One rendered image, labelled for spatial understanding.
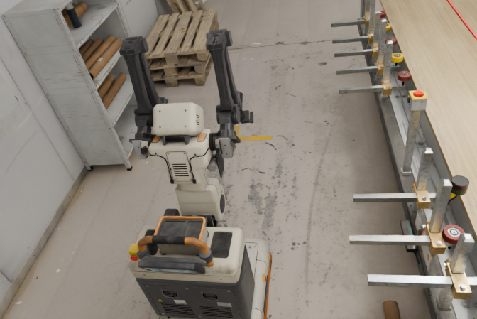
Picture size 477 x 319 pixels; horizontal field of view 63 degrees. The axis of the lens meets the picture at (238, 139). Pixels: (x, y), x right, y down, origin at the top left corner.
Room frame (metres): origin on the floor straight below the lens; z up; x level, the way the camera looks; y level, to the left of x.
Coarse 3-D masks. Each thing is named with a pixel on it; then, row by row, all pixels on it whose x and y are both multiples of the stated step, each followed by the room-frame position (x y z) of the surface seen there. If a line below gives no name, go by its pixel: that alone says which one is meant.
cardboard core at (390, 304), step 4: (384, 304) 1.06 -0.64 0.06; (388, 304) 1.04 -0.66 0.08; (392, 304) 1.04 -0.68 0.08; (396, 304) 1.04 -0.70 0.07; (384, 308) 1.04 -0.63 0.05; (388, 308) 1.02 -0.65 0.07; (392, 308) 1.01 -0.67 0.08; (396, 308) 1.01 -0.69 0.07; (388, 312) 1.00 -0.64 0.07; (392, 312) 1.00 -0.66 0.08; (396, 312) 0.99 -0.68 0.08; (388, 316) 0.98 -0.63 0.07; (392, 316) 0.97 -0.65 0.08; (396, 316) 0.97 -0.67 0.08
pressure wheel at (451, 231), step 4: (444, 228) 0.92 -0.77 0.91; (448, 228) 0.92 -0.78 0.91; (452, 228) 0.91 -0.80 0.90; (456, 228) 0.91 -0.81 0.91; (460, 228) 0.90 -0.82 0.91; (444, 232) 0.90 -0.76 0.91; (448, 232) 0.90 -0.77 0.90; (452, 232) 0.89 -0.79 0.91; (456, 232) 0.89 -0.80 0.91; (460, 232) 0.89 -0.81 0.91; (464, 232) 0.88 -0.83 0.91; (444, 236) 0.89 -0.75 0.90; (448, 236) 0.88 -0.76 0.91; (452, 236) 0.88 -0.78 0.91; (456, 236) 0.87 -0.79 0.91; (448, 240) 0.87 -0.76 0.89; (452, 240) 0.86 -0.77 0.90; (456, 240) 0.86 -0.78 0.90; (448, 248) 0.89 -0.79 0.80
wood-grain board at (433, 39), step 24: (384, 0) 3.31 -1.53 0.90; (408, 0) 3.21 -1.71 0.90; (432, 0) 3.11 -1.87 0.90; (456, 0) 3.02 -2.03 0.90; (408, 24) 2.77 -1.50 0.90; (432, 24) 2.69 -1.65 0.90; (456, 24) 2.61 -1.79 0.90; (408, 48) 2.41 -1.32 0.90; (432, 48) 2.34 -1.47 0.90; (456, 48) 2.28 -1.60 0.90; (432, 72) 2.05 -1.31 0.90; (456, 72) 2.00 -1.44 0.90; (432, 96) 1.81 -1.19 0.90; (456, 96) 1.77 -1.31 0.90; (432, 120) 1.60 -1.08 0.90; (456, 120) 1.56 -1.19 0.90; (456, 144) 1.38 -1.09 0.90; (456, 168) 1.23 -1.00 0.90
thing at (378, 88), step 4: (400, 84) 2.11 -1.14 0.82; (404, 84) 2.10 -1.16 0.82; (340, 88) 2.20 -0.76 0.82; (344, 88) 2.19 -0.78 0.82; (348, 88) 2.18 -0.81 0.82; (352, 88) 2.17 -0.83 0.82; (356, 88) 2.16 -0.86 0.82; (360, 88) 2.16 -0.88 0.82; (364, 88) 2.15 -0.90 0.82; (368, 88) 2.14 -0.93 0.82; (372, 88) 2.13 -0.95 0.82; (376, 88) 2.12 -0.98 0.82; (380, 88) 2.12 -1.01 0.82; (392, 88) 2.10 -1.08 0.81; (396, 88) 2.09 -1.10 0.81; (400, 88) 2.08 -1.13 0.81; (404, 88) 2.08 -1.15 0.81; (340, 92) 2.18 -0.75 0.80; (344, 92) 2.17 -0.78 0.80; (348, 92) 2.17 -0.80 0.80; (352, 92) 2.16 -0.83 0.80; (356, 92) 2.15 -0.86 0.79
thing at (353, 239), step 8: (352, 240) 0.98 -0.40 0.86; (360, 240) 0.97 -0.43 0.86; (368, 240) 0.97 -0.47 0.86; (376, 240) 0.96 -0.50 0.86; (384, 240) 0.95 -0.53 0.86; (392, 240) 0.94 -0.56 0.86; (400, 240) 0.93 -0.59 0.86; (408, 240) 0.93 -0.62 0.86; (416, 240) 0.92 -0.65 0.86; (424, 240) 0.91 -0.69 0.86
